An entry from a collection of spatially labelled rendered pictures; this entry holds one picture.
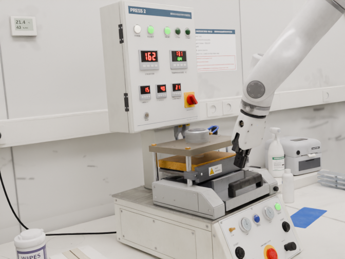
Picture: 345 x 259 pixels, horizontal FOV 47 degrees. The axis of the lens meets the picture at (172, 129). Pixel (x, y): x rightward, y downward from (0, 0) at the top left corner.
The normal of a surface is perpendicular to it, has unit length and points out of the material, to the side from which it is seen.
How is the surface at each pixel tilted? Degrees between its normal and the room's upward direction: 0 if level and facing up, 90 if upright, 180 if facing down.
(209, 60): 90
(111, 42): 90
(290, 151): 88
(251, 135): 110
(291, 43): 65
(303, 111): 90
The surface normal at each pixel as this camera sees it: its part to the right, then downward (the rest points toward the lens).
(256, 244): 0.60, -0.38
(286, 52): 0.09, -0.27
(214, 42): 0.55, 0.07
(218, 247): -0.72, 0.13
